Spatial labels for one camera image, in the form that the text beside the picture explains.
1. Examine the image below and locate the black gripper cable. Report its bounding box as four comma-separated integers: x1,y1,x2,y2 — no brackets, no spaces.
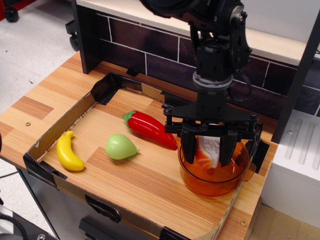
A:
228,68,254,103

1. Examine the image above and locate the toy salmon sushi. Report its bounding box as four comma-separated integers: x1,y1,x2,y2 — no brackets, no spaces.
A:
195,135,221,169

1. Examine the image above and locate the cardboard fence with black tape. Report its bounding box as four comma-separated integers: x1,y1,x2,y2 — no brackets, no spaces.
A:
23,73,263,240

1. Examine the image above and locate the dark brick backsplash panel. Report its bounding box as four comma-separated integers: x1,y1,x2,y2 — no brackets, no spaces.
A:
71,0,306,119

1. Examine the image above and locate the black caster wheel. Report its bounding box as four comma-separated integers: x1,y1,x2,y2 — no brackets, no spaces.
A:
65,19,79,52

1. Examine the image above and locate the green toy pear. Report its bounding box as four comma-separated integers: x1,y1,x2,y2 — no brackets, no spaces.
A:
105,133,140,160

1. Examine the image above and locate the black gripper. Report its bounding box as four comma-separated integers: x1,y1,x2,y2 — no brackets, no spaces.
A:
163,89,259,167

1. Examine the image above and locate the orange transparent plastic pot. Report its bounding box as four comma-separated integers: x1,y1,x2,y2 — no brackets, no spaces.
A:
175,136,257,197

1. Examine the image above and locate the white ribbed cabinet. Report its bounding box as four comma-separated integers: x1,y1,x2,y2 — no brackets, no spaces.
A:
261,110,320,228

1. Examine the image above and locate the yellow toy banana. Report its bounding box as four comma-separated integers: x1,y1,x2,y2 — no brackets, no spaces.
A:
56,130,85,171

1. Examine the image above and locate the black chair caster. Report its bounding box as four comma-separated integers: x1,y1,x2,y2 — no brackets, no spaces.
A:
4,6,19,23

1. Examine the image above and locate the red toy chili pepper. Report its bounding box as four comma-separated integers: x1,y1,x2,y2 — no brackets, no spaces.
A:
122,110,177,150

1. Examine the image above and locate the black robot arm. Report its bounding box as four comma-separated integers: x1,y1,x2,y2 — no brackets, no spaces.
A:
142,0,258,167

